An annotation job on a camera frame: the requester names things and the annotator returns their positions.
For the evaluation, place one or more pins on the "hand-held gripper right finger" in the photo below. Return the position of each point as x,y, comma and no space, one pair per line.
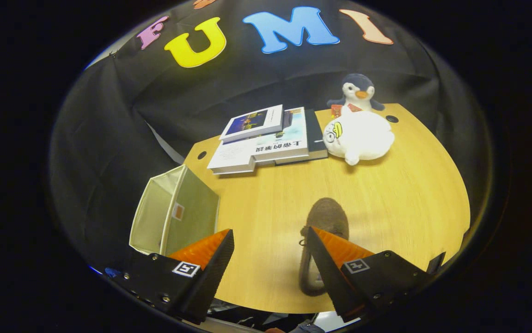
328,277

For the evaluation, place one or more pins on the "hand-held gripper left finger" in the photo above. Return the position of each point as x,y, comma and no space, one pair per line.
212,277

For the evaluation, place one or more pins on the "brown fuzzy shoe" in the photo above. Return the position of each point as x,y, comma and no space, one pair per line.
328,215

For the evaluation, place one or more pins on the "beige fabric storage box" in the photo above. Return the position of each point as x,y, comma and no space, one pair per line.
192,203

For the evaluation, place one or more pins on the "light blue cover book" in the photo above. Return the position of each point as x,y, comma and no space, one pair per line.
284,143

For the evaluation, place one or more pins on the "black book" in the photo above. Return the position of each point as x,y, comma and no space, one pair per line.
314,134

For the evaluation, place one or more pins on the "white plush toy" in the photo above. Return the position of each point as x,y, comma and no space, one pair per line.
363,136

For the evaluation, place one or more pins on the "small photo cover book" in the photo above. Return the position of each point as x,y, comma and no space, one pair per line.
252,122

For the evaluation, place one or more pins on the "black backdrop cloth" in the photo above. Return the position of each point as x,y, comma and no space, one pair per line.
108,138

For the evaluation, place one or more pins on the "penguin plush toy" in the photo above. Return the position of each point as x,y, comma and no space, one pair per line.
360,88

